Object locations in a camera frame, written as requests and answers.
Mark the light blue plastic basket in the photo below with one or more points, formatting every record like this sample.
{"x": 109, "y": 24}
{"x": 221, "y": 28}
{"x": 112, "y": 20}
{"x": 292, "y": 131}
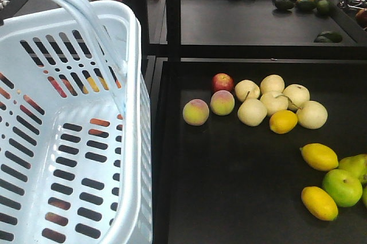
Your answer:
{"x": 75, "y": 127}

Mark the peach left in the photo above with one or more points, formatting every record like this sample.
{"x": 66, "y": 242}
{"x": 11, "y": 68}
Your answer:
{"x": 195, "y": 112}

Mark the peach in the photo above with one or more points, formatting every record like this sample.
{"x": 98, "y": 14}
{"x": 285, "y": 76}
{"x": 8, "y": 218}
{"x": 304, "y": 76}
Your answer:
{"x": 222, "y": 103}
{"x": 195, "y": 112}

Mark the peach right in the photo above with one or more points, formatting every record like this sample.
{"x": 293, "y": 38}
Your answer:
{"x": 222, "y": 103}

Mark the red apple among pears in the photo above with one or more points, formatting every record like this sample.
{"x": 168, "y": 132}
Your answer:
{"x": 222, "y": 81}

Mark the white pear front left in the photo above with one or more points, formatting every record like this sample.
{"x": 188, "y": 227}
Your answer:
{"x": 252, "y": 112}

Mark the white pear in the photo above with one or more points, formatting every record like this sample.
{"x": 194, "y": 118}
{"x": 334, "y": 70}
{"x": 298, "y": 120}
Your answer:
{"x": 312, "y": 115}
{"x": 252, "y": 112}

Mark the lemon near white pears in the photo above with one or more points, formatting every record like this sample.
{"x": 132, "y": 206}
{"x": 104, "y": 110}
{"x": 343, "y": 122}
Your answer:
{"x": 283, "y": 121}

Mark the white pear front right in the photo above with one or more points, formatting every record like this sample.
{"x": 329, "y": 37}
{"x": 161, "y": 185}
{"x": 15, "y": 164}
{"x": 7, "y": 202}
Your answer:
{"x": 312, "y": 115}

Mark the lemon middle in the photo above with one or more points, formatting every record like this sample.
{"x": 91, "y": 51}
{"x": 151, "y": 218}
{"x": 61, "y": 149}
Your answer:
{"x": 319, "y": 156}

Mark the lemon front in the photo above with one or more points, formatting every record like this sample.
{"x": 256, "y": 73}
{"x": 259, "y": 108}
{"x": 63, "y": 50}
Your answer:
{"x": 319, "y": 203}

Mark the green apple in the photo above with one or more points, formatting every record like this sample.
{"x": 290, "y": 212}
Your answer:
{"x": 343, "y": 187}

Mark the green yellow pear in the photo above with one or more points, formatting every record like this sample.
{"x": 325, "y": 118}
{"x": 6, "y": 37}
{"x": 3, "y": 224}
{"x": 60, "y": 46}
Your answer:
{"x": 356, "y": 165}

